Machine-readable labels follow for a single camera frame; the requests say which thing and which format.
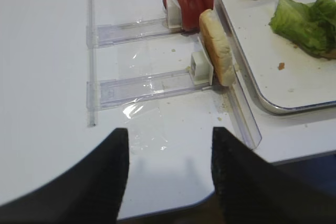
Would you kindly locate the green lettuce leaf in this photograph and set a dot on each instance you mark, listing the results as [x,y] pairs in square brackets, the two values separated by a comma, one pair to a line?
[311,26]

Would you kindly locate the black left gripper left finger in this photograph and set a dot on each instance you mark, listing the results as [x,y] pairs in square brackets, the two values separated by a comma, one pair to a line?
[89,192]

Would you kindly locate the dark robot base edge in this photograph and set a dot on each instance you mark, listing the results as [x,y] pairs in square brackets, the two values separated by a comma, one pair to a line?
[317,172]

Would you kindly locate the silver metal tray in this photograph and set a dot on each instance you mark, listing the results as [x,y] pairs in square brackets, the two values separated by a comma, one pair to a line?
[286,79]

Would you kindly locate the clear rail left of tray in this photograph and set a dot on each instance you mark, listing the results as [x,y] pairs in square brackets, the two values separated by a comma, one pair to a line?
[235,103]

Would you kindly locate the upright bun slice left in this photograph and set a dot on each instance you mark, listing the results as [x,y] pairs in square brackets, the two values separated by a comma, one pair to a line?
[217,47]

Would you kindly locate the clear pusher track upper left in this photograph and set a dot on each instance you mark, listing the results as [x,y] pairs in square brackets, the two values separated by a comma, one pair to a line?
[108,35]

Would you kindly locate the clear pusher track lower left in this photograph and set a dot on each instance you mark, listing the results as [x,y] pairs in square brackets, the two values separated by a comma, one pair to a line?
[107,94]

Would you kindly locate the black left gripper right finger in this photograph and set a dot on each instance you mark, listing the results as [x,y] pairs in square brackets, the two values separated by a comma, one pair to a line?
[251,190]

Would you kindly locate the clear pusher track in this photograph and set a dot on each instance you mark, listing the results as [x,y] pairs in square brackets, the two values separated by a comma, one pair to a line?
[107,94]
[108,35]

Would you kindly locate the white pusher block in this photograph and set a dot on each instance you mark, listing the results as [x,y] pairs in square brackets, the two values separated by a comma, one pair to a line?
[174,17]
[201,68]

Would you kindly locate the white pusher block lower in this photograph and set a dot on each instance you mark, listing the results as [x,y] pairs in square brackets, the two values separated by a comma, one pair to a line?
[201,68]

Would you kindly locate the white pusher block upper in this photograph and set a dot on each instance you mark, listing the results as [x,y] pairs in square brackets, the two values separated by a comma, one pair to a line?
[174,17]

